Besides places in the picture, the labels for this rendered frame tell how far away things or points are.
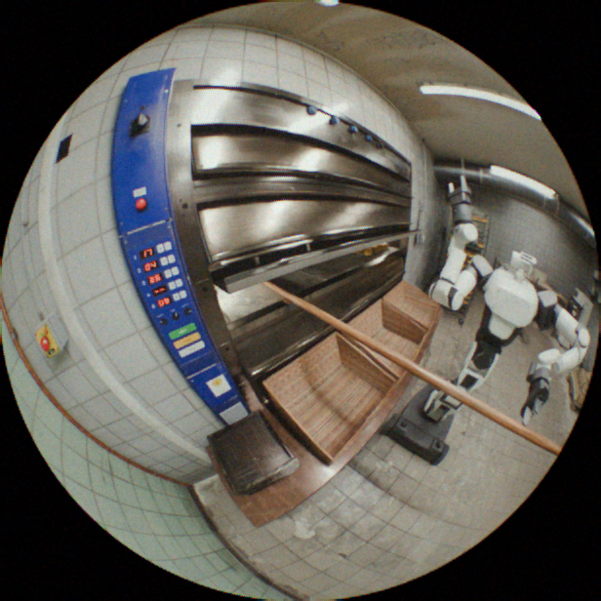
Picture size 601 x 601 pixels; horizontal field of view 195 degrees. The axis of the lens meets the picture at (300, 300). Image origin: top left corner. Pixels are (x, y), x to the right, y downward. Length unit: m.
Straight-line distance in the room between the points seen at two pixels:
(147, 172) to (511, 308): 1.29
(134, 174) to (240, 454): 0.97
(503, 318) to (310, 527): 1.63
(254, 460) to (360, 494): 0.99
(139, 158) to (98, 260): 0.28
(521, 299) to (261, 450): 1.19
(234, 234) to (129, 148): 0.42
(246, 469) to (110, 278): 0.78
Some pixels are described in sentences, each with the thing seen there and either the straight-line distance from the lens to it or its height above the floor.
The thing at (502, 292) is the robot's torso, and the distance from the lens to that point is 0.91.
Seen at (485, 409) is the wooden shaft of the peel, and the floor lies 1.20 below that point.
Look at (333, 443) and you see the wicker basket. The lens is 1.01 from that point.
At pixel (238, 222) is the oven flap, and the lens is 0.60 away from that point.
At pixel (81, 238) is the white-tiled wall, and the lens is 0.62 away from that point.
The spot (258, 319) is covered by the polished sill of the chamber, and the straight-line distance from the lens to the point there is 0.71.
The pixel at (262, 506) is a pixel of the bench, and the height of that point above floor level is 0.58.
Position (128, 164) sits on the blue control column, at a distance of 0.58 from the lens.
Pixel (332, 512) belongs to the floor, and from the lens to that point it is 1.58.
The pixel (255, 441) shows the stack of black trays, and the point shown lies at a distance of 0.82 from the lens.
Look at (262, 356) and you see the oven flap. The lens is 0.82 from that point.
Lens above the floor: 1.56
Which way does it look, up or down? 29 degrees down
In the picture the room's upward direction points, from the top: 4 degrees counter-clockwise
